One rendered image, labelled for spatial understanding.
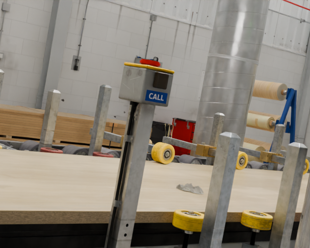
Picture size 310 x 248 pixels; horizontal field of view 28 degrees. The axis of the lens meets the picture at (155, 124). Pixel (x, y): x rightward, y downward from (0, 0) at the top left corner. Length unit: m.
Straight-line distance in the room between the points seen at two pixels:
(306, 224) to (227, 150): 0.49
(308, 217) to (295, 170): 0.66
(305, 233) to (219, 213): 0.50
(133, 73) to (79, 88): 8.34
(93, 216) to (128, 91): 0.33
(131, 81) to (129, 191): 0.21
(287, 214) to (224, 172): 0.27
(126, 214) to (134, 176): 0.07
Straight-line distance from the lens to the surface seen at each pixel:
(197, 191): 1.84
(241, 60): 5.68
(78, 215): 1.32
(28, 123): 7.69
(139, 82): 1.13
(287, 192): 1.54
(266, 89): 8.98
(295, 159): 1.53
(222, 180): 1.34
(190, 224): 1.44
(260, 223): 1.63
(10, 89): 8.97
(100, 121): 2.45
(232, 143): 1.34
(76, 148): 2.88
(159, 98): 1.15
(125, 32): 9.87
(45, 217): 1.28
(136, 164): 1.16
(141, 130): 1.15
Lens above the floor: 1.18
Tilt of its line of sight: 3 degrees down
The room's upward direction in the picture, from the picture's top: 10 degrees clockwise
